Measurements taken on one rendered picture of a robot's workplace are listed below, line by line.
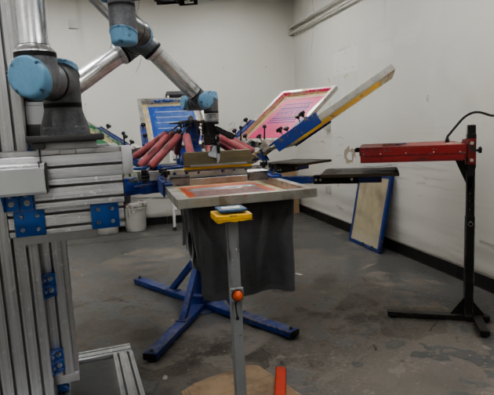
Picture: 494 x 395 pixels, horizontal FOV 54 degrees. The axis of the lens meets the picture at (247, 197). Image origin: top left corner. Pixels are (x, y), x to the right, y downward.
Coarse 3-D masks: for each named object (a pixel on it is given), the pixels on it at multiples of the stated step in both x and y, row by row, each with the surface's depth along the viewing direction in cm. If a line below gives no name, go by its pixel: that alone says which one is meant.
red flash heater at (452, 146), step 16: (368, 144) 316; (384, 144) 304; (416, 144) 286; (432, 144) 278; (448, 144) 270; (464, 144) 266; (368, 160) 281; (384, 160) 279; (400, 160) 277; (416, 160) 275; (432, 160) 272; (448, 160) 270; (464, 160) 268
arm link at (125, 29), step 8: (112, 8) 133; (120, 8) 132; (128, 8) 133; (112, 16) 133; (120, 16) 133; (128, 16) 133; (112, 24) 134; (120, 24) 133; (128, 24) 134; (136, 24) 137; (112, 32) 134; (120, 32) 133; (128, 32) 134; (136, 32) 136; (112, 40) 135; (120, 40) 134; (128, 40) 134; (136, 40) 137
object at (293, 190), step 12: (192, 180) 264; (204, 180) 266; (216, 180) 268; (228, 180) 269; (240, 180) 271; (252, 180) 273; (264, 180) 262; (276, 180) 243; (288, 180) 235; (168, 192) 221; (252, 192) 199; (264, 192) 197; (276, 192) 198; (288, 192) 200; (300, 192) 201; (312, 192) 202; (180, 204) 189; (192, 204) 190; (204, 204) 191; (216, 204) 192; (228, 204) 194
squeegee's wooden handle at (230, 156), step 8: (192, 152) 247; (200, 152) 248; (208, 152) 248; (224, 152) 250; (232, 152) 252; (240, 152) 253; (248, 152) 254; (184, 160) 246; (192, 160) 247; (200, 160) 248; (208, 160) 249; (224, 160) 251; (232, 160) 252; (240, 160) 253; (248, 160) 254
